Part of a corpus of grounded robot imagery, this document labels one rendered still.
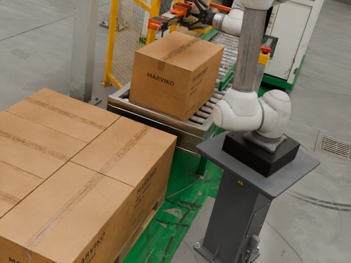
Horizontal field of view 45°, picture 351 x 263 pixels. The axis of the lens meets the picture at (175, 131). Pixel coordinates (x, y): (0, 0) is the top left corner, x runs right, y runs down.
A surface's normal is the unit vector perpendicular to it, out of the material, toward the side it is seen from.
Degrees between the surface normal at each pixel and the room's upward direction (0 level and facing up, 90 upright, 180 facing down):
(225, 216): 90
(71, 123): 0
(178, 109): 90
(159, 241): 0
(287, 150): 4
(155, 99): 90
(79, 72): 90
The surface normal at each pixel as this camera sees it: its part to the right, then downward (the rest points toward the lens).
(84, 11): -0.37, 0.43
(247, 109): 0.35, 0.34
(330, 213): 0.17, -0.84
